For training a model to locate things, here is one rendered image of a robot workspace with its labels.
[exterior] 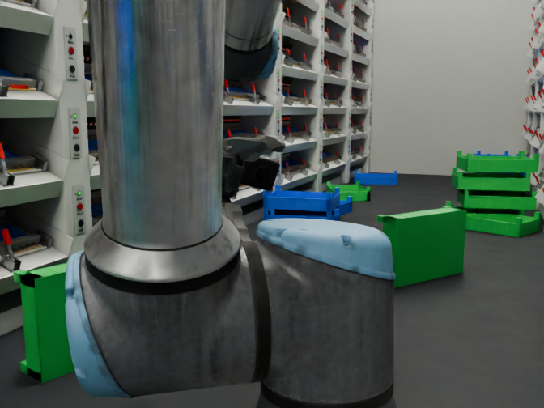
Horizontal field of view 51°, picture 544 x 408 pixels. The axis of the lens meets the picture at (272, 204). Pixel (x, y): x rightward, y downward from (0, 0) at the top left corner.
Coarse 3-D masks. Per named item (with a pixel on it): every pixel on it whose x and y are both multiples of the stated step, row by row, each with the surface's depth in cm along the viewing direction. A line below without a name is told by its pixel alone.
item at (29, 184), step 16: (0, 144) 122; (16, 144) 140; (32, 144) 139; (0, 160) 122; (16, 160) 131; (32, 160) 136; (48, 160) 138; (64, 160) 136; (0, 176) 122; (16, 176) 128; (32, 176) 132; (48, 176) 135; (64, 176) 137; (0, 192) 120; (16, 192) 124; (32, 192) 129; (48, 192) 134
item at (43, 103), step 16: (16, 64) 137; (32, 64) 135; (48, 80) 134; (64, 80) 132; (16, 96) 124; (32, 96) 128; (48, 96) 133; (0, 112) 120; (16, 112) 124; (32, 112) 128; (48, 112) 132
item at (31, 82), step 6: (0, 78) 123; (6, 78) 125; (12, 78) 127; (18, 78) 129; (24, 78) 131; (6, 84) 125; (12, 84) 127; (18, 84) 128; (24, 84) 130; (30, 84) 131
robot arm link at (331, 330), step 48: (288, 240) 56; (336, 240) 55; (384, 240) 59; (288, 288) 55; (336, 288) 56; (384, 288) 58; (288, 336) 55; (336, 336) 56; (384, 336) 59; (288, 384) 58; (336, 384) 57; (384, 384) 59
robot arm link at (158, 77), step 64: (128, 0) 41; (192, 0) 42; (128, 64) 43; (192, 64) 44; (128, 128) 45; (192, 128) 46; (128, 192) 48; (192, 192) 48; (128, 256) 49; (192, 256) 50; (128, 320) 51; (192, 320) 51; (128, 384) 53; (192, 384) 55
